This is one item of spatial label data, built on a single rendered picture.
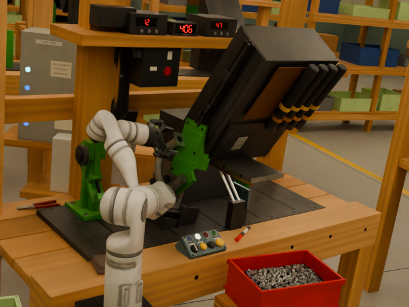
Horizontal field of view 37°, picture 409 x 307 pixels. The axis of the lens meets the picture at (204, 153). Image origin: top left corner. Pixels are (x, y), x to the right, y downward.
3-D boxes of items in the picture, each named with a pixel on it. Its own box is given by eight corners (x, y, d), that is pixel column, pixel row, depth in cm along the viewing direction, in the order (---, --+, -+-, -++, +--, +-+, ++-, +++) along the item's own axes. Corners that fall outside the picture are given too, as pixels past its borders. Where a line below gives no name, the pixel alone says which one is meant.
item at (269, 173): (282, 181, 220) (283, 173, 219) (249, 186, 210) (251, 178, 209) (215, 148, 248) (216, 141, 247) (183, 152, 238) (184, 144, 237)
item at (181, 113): (234, 195, 257) (246, 117, 247) (176, 205, 238) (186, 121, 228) (207, 179, 270) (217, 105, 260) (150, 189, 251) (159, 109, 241)
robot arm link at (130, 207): (151, 186, 150) (148, 248, 156) (115, 180, 152) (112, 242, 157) (142, 200, 142) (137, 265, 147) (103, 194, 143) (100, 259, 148)
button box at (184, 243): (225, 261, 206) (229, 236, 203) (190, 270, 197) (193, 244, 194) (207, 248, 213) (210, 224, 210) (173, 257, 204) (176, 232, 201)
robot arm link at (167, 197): (182, 200, 193) (166, 204, 168) (159, 218, 194) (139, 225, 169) (164, 177, 194) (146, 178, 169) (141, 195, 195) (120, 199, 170)
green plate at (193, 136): (204, 185, 220) (222, 130, 218) (187, 182, 215) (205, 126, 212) (185, 174, 228) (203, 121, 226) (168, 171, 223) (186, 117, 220)
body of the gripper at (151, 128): (149, 140, 205) (170, 144, 212) (145, 118, 209) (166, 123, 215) (136, 150, 210) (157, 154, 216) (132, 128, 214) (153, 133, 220)
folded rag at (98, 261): (122, 259, 191) (122, 251, 190) (129, 271, 184) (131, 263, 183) (90, 262, 186) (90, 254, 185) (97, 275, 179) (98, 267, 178)
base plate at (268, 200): (325, 211, 256) (325, 207, 256) (91, 265, 189) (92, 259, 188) (257, 178, 287) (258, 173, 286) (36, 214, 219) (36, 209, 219)
